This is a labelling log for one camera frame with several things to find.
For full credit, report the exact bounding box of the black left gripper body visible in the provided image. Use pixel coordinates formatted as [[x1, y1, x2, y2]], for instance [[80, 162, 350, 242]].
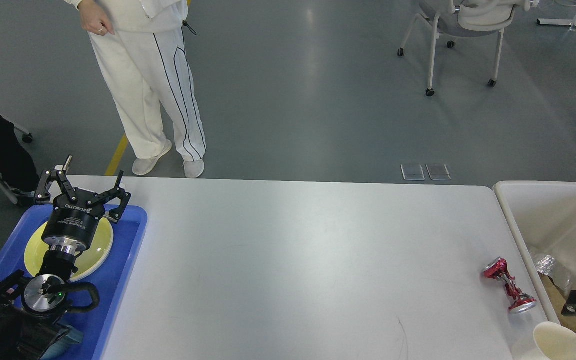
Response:
[[41, 194, 106, 255]]

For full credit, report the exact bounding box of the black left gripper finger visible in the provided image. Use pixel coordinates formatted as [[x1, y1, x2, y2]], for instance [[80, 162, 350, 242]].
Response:
[[35, 155, 79, 206], [96, 171, 133, 224]]

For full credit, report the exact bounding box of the brown paper bag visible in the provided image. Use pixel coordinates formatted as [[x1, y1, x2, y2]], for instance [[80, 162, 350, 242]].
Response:
[[539, 273, 576, 333]]

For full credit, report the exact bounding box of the yellow plastic plate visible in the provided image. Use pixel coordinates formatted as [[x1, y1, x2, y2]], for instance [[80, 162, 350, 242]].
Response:
[[23, 218, 114, 282]]

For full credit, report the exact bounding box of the aluminium foil tray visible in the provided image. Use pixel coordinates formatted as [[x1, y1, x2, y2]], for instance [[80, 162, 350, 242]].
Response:
[[531, 253, 573, 297]]

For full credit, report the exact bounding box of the white paper cup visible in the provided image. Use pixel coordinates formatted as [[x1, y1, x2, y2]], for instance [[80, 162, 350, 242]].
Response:
[[510, 321, 576, 360]]

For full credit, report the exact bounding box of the crushed red soda can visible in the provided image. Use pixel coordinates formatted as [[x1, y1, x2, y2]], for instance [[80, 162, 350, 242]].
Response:
[[482, 257, 537, 314]]

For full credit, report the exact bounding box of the teal green mug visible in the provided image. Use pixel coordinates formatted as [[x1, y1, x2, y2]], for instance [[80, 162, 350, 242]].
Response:
[[41, 325, 84, 360]]

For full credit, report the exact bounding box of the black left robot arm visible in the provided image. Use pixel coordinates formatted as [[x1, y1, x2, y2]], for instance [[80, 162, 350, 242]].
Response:
[[0, 156, 131, 360]]

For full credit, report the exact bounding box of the grey chair leg with caster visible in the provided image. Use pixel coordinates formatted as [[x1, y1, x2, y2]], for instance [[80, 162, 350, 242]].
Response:
[[13, 123, 34, 144]]

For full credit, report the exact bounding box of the person in black trousers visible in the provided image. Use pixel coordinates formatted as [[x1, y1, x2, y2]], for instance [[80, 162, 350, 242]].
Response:
[[0, 115, 41, 197]]

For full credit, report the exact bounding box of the white plastic bin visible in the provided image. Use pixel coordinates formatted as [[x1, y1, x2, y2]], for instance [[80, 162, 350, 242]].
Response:
[[493, 181, 576, 323]]

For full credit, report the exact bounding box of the blue plastic tray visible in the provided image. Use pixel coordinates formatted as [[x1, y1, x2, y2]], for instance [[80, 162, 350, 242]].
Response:
[[0, 205, 148, 360]]

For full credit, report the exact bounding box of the person in white tracksuit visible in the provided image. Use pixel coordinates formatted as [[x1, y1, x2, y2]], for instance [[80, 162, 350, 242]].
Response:
[[70, 0, 207, 179]]

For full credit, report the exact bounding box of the right floor socket cover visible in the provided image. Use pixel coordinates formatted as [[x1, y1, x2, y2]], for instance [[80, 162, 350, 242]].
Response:
[[425, 163, 452, 182]]

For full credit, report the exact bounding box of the floor socket cover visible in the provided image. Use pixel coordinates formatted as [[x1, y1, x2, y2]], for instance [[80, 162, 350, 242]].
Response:
[[400, 163, 426, 182], [425, 163, 452, 182]]

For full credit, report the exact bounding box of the left floor socket cover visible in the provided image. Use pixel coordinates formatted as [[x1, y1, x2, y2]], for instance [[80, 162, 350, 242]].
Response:
[[400, 163, 426, 182]]

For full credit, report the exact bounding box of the white grey office chair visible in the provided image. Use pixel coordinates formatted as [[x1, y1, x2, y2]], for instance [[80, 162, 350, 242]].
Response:
[[397, 0, 538, 97]]

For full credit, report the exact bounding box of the white table base frame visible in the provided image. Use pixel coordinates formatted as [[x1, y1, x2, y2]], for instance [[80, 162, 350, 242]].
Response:
[[536, 0, 576, 29]]

